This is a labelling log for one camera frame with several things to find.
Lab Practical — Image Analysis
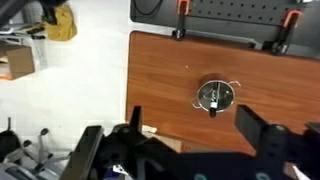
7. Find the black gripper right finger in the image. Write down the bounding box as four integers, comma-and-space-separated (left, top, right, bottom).
234, 104, 320, 180

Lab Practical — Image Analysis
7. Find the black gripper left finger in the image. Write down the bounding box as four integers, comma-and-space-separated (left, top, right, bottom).
59, 105, 178, 180

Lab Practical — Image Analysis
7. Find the black Expo marker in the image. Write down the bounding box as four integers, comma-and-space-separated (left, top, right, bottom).
209, 81, 221, 119

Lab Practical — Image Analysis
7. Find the office chair wheel base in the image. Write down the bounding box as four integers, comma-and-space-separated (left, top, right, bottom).
0, 116, 73, 180

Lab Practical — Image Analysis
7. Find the white crumpled paper strip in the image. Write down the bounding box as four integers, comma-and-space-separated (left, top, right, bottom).
142, 124, 159, 135

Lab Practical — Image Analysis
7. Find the orange and black bar clamp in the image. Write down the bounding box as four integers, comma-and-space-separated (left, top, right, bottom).
262, 9, 304, 56
171, 0, 192, 42

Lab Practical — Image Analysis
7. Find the white printed paper sheet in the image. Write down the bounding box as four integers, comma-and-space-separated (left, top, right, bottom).
31, 38, 50, 70

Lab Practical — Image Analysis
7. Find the grey metal bar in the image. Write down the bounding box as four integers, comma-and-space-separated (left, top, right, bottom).
185, 29, 264, 50

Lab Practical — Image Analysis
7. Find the brown cardboard box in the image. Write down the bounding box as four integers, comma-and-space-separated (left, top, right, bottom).
0, 44, 36, 81

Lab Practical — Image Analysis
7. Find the yellow cloth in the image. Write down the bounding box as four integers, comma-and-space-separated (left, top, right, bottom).
43, 4, 78, 42

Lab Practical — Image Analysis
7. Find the black perforated breadboard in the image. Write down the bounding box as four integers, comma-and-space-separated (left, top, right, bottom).
129, 0, 320, 61

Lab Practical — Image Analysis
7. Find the silver pot with wire handles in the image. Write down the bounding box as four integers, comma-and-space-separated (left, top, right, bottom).
192, 79, 242, 114

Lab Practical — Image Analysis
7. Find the black cable loop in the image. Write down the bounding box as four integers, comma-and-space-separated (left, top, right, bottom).
133, 0, 164, 17

